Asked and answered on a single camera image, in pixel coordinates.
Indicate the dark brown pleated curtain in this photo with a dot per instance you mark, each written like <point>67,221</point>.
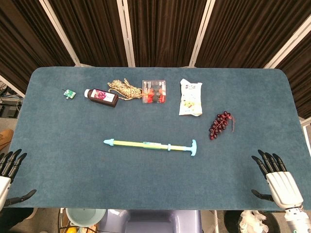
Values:
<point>24,43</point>
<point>162,31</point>
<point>243,31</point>
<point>301,80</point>
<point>92,31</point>

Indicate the white snack bag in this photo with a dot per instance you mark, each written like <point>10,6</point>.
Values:
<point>190,97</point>

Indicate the clear box red black pieces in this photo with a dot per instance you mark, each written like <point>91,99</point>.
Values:
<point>154,91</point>

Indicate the small yellow object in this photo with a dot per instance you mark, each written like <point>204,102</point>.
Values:
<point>70,229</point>

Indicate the white crumpled bin bag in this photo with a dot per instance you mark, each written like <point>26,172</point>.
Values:
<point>252,222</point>

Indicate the light blue syringe barrel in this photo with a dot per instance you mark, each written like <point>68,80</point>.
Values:
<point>131,143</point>

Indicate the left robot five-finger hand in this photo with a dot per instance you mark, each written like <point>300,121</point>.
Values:
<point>5,184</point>

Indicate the dark red plastic grape bunch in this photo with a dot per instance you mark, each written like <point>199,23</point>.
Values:
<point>219,125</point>

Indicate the pale green plastic basin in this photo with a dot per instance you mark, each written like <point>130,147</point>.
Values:
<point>85,216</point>

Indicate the blue felt table mat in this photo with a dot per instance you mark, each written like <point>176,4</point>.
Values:
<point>145,179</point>

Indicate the small green circuit board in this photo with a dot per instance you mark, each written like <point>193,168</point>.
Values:
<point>69,93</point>

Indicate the black electronics box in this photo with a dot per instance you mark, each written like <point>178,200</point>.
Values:
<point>8,111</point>

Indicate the black trash bin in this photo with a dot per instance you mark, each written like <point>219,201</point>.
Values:
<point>230,222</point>

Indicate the purple robot torso base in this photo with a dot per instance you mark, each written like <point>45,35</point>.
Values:
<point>150,222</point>

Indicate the white partition frame post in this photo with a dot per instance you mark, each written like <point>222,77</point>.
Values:
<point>126,31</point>
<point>12,86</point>
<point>60,31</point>
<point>289,41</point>
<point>201,31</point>

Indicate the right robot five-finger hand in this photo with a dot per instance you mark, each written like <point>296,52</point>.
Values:
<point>284,187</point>

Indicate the dark brown labelled bottle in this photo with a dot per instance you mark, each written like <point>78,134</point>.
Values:
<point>102,96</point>

